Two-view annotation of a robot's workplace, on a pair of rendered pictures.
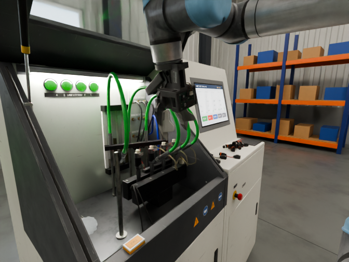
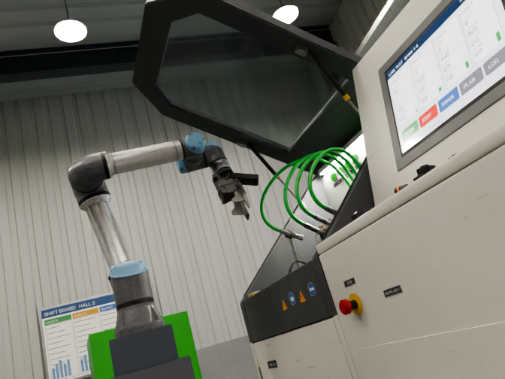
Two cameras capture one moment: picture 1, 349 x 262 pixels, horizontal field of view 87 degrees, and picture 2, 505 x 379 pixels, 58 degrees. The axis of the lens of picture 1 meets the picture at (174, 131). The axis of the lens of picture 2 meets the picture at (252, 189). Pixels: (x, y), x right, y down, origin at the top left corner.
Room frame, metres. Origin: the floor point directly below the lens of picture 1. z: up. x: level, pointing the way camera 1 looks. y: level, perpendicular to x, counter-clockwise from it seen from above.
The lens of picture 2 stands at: (1.28, -1.43, 0.77)
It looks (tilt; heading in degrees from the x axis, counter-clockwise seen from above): 19 degrees up; 116
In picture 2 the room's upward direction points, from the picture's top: 17 degrees counter-clockwise
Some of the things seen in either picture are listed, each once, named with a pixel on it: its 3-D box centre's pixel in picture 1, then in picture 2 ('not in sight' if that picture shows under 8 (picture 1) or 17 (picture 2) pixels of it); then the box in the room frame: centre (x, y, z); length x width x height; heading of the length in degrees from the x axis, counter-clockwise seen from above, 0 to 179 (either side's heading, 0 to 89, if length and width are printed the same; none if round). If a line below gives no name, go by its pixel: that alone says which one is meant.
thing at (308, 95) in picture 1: (286, 89); not in sight; (5.35, -3.17, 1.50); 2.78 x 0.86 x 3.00; 44
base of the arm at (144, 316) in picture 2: not in sight; (137, 318); (0.26, -0.35, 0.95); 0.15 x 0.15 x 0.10
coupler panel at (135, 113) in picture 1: (139, 118); not in sight; (1.09, 0.21, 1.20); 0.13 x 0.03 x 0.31; 141
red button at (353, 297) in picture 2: (238, 196); (349, 305); (0.92, -0.35, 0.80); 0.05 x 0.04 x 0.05; 141
